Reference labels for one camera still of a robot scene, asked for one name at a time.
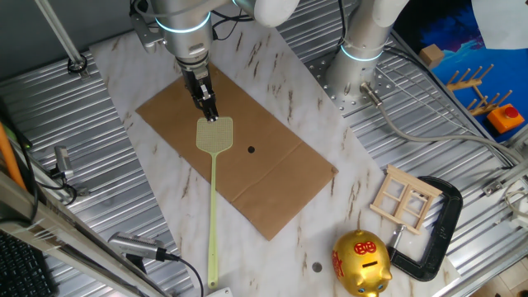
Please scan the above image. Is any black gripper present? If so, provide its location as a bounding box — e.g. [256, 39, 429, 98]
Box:
[176, 55, 219, 124]

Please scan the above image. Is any light green plastic flyswatter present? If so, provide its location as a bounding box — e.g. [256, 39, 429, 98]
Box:
[195, 116, 234, 290]

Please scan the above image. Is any brown cardboard sheet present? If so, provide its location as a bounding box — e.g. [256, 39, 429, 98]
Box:
[135, 62, 339, 242]

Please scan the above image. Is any slanted aluminium pole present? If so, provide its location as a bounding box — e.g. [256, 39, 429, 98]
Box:
[34, 0, 90, 79]

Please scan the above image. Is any orange pole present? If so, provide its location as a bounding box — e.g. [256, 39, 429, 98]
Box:
[0, 121, 28, 191]

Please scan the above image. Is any gold piggy bank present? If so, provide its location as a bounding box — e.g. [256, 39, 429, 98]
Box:
[331, 229, 394, 297]

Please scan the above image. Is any plain wooden cube block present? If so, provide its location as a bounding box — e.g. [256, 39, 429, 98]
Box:
[418, 44, 446, 69]

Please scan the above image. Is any black keyboard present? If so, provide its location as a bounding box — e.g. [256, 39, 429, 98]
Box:
[0, 230, 59, 297]

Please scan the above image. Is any wooden peg rack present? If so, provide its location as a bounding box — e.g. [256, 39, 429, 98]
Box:
[445, 64, 495, 92]
[465, 85, 514, 117]

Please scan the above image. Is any blue patterned mat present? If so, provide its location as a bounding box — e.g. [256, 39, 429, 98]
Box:
[394, 0, 528, 144]

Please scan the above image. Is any black C-clamp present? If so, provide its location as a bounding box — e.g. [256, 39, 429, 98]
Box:
[386, 176, 464, 283]

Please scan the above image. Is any orange emergency stop button box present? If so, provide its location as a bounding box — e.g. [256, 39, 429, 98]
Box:
[486, 103, 526, 135]

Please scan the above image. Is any white paper sheet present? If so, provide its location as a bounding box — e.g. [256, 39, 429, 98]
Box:
[471, 0, 528, 50]

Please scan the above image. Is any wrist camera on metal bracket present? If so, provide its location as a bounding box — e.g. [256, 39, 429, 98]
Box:
[130, 11, 166, 54]

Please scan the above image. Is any small grey camera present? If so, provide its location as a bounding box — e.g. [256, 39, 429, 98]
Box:
[53, 145, 75, 181]

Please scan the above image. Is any silver depth camera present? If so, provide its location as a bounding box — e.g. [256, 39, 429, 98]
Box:
[107, 231, 168, 262]

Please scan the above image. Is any black camera cable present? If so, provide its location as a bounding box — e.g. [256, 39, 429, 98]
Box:
[164, 252, 205, 297]

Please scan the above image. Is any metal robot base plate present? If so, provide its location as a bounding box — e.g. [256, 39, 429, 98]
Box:
[304, 49, 397, 116]

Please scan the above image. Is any aluminium frame beam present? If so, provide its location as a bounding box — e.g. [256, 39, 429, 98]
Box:
[0, 171, 166, 297]

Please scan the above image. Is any grey cable with metal plug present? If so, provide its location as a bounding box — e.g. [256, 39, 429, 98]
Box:
[359, 81, 523, 164]

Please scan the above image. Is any small wooden window frame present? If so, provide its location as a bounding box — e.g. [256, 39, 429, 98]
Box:
[369, 164, 444, 236]

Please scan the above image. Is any small metal corner bracket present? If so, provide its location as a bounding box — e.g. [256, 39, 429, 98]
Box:
[482, 179, 507, 197]

